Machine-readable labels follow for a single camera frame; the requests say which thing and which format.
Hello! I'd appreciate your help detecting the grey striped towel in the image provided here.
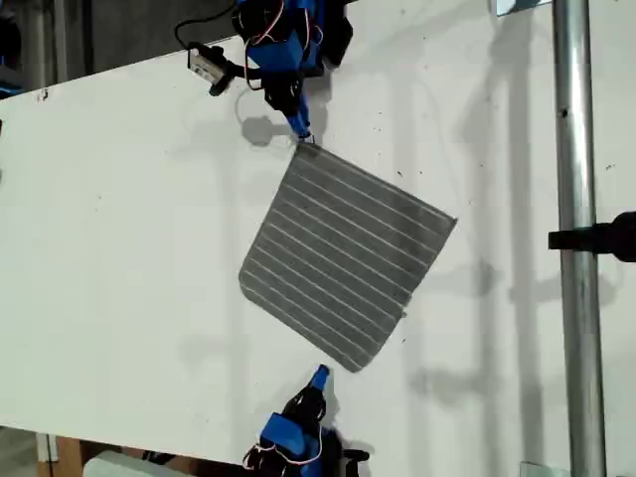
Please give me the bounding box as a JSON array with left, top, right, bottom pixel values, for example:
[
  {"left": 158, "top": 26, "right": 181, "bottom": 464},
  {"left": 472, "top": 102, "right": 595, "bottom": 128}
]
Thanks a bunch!
[{"left": 238, "top": 142, "right": 459, "bottom": 375}]

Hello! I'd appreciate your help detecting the white box under table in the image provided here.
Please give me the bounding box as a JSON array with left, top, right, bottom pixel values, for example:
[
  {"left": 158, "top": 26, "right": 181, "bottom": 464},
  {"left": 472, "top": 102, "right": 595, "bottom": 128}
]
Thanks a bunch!
[{"left": 81, "top": 450, "right": 210, "bottom": 477}]

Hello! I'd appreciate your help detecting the wooden table leg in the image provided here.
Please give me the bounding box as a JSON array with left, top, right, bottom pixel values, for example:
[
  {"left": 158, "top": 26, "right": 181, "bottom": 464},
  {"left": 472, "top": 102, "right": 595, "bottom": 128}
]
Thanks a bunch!
[{"left": 35, "top": 430, "right": 85, "bottom": 477}]

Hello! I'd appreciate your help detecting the black clamp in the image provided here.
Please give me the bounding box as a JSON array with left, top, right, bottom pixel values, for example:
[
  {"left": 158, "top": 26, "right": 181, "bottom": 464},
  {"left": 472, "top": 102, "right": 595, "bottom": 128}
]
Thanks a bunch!
[{"left": 548, "top": 211, "right": 636, "bottom": 264}]

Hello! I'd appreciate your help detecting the black camera stalk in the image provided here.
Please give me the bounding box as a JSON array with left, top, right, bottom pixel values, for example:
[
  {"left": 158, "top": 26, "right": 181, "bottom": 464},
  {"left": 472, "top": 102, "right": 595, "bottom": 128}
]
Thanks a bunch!
[{"left": 208, "top": 47, "right": 265, "bottom": 97}]

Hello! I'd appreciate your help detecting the black silver camera box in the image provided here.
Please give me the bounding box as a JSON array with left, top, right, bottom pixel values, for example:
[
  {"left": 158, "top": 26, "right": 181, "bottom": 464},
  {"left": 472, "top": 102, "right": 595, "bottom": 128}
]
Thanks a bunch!
[{"left": 187, "top": 43, "right": 227, "bottom": 83}]

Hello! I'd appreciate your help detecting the black camera cable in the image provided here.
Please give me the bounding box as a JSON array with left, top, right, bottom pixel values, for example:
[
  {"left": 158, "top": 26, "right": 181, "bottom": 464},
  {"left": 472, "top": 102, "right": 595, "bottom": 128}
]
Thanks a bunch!
[{"left": 173, "top": 2, "right": 239, "bottom": 51}]

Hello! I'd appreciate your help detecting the blue background frame part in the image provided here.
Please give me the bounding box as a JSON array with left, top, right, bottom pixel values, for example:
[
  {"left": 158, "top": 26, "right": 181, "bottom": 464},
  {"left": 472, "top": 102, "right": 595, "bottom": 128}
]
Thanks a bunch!
[{"left": 0, "top": 52, "right": 26, "bottom": 98}]

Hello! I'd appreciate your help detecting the steel post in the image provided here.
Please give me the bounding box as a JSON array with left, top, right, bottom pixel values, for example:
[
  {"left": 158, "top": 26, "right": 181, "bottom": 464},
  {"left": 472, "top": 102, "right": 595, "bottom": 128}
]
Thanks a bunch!
[{"left": 552, "top": 0, "right": 608, "bottom": 477}]

